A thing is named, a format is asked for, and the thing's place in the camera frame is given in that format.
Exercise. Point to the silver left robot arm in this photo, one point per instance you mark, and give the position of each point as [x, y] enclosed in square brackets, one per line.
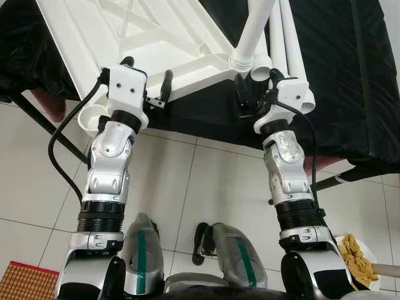
[109, 162]

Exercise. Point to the silver left robot leg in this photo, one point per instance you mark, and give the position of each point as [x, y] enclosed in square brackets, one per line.
[131, 269]

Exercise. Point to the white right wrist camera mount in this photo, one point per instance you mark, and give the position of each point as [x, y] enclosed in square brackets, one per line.
[290, 94]

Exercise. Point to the grey pole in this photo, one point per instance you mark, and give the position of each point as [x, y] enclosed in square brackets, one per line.
[389, 270]

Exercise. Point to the black cloth table cover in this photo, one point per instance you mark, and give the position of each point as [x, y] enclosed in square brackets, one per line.
[350, 75]

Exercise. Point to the silver robot leg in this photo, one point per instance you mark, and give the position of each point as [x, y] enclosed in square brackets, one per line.
[234, 253]
[131, 269]

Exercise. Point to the silver right robot leg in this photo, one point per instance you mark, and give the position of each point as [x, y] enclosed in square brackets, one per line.
[234, 253]

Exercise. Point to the white round plate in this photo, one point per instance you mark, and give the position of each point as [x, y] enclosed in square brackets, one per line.
[375, 256]

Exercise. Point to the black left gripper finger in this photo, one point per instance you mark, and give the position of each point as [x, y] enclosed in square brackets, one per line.
[127, 62]
[166, 86]

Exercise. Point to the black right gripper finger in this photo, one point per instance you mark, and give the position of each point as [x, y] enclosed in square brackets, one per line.
[276, 75]
[242, 97]

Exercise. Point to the black robot waist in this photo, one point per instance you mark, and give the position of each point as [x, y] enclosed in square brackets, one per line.
[237, 295]

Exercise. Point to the white plastic children table top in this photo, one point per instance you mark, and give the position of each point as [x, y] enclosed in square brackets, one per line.
[156, 37]

